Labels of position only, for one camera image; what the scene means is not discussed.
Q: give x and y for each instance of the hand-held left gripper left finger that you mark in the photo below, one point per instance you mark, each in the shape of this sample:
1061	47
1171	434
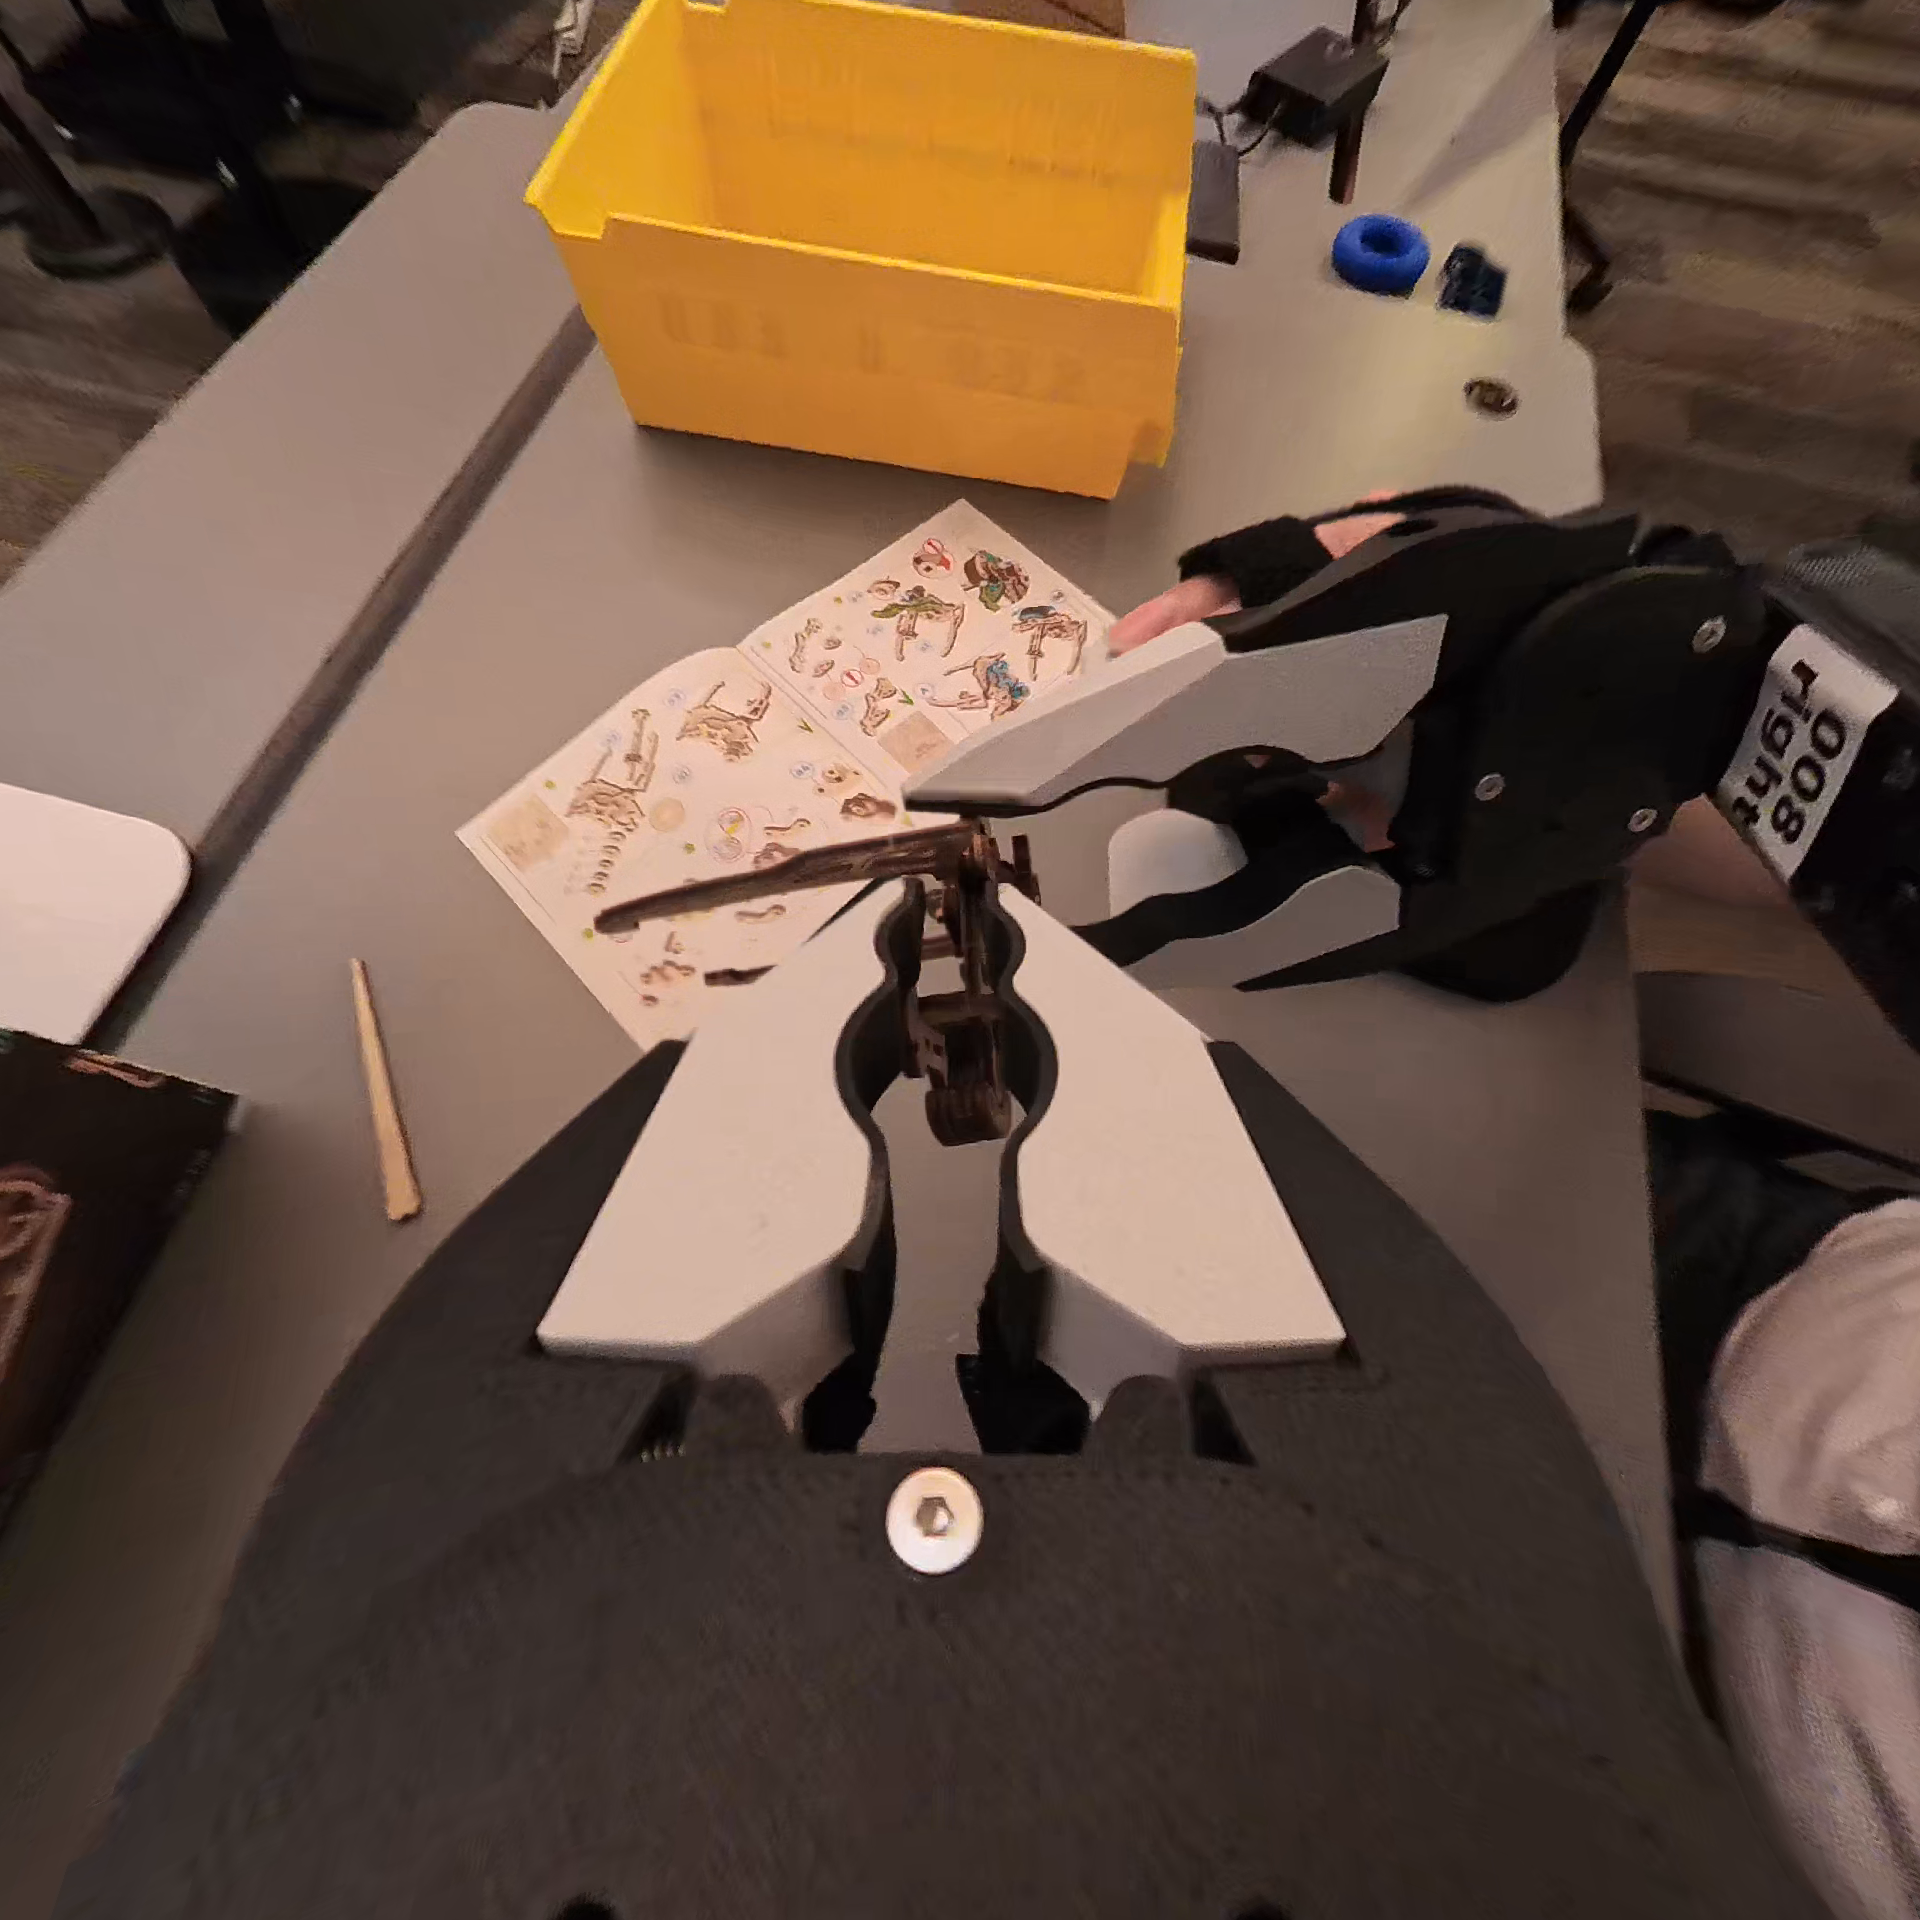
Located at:
721	1200

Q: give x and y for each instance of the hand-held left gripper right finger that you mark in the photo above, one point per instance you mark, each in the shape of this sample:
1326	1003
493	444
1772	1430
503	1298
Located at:
1171	1200

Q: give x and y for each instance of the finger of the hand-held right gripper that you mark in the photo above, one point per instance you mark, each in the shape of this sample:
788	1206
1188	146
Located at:
1319	930
1201	705

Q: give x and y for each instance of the brown wooden mechanical model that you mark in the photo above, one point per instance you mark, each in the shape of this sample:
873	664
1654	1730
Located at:
961	1079

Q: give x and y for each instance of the black model kit box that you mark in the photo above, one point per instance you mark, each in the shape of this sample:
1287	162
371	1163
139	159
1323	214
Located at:
90	1275

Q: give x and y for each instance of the person's right hand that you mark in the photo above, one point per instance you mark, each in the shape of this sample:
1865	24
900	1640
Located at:
1178	616

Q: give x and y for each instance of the round metal table grommet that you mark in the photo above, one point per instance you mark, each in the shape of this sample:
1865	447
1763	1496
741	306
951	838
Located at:
1491	399

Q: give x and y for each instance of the thin wooden stick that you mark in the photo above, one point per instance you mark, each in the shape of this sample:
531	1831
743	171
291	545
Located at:
387	1110

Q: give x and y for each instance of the small dark blue block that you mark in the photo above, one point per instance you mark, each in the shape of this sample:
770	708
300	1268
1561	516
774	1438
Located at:
1471	281

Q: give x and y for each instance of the illustrated assembly leaflet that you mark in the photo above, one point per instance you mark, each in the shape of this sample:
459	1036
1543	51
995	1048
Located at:
721	750

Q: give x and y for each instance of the yellow plastic bin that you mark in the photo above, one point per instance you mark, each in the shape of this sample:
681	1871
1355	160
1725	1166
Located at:
902	346

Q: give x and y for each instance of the black power adapter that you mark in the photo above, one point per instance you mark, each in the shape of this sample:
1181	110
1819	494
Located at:
1215	202

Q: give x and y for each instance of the white board stand base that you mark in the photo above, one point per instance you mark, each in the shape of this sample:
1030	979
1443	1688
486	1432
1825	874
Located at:
76	900

